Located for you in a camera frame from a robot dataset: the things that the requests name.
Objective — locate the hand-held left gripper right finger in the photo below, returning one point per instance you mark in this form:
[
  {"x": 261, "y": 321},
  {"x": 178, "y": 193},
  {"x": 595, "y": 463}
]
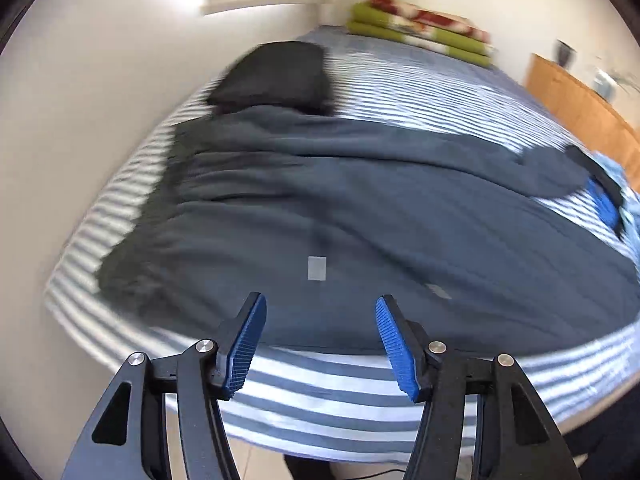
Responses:
[{"x": 395, "y": 345}]

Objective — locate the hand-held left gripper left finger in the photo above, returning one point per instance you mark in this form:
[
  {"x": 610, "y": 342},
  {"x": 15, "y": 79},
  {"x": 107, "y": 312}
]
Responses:
[{"x": 245, "y": 340}]

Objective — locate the dark grey pants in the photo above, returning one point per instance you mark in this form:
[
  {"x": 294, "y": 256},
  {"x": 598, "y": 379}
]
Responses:
[{"x": 300, "y": 200}]

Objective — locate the folded black pants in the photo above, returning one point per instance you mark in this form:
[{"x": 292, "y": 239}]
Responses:
[{"x": 275, "y": 75}]

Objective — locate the striped bed quilt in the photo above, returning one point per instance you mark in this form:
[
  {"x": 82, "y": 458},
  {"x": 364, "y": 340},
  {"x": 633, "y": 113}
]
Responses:
[{"x": 325, "y": 405}]

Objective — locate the light blue denim garment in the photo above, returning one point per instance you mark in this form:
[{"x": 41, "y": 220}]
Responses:
[{"x": 612, "y": 167}]

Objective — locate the wooden slatted headboard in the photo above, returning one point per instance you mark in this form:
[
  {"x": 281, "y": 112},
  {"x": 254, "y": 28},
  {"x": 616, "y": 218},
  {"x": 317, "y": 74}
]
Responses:
[{"x": 575, "y": 95}]

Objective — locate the folded red patterned blanket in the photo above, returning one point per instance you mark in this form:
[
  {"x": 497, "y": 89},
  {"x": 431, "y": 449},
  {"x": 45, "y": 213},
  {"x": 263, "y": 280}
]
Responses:
[{"x": 430, "y": 17}]

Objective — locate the folded green quilt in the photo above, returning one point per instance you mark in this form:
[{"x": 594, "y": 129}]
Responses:
[{"x": 370, "y": 16}]

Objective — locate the potted plant pale blue pot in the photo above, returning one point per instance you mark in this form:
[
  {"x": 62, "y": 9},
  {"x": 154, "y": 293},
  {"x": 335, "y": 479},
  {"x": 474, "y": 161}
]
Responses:
[{"x": 605, "y": 82}]

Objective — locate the dark vase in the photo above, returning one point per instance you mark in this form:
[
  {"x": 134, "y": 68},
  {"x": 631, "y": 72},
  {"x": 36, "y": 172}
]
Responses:
[{"x": 565, "y": 52}]

